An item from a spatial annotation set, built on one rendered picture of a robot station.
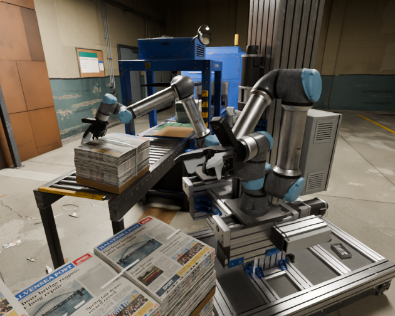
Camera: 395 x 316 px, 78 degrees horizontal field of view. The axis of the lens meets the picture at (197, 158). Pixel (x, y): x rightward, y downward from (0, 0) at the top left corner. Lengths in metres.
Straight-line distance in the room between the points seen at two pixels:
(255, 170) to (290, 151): 0.26
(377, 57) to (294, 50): 9.09
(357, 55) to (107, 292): 9.93
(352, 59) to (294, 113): 9.18
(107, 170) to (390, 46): 9.90
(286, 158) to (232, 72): 3.73
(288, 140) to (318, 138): 0.47
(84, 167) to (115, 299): 0.85
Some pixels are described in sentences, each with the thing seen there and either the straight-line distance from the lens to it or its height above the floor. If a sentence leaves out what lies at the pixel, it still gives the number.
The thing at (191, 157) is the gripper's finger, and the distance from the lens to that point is 0.65.
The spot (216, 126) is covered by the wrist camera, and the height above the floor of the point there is 1.32.
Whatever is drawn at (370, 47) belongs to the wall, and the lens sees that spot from 10.30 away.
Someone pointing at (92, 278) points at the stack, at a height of 0.83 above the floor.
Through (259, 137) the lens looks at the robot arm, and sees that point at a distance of 0.79.
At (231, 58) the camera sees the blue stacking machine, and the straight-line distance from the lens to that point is 4.68.
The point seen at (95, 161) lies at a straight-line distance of 1.44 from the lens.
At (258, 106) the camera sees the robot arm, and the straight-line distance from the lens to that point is 0.99.
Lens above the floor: 1.46
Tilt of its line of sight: 20 degrees down
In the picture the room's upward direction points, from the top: straight up
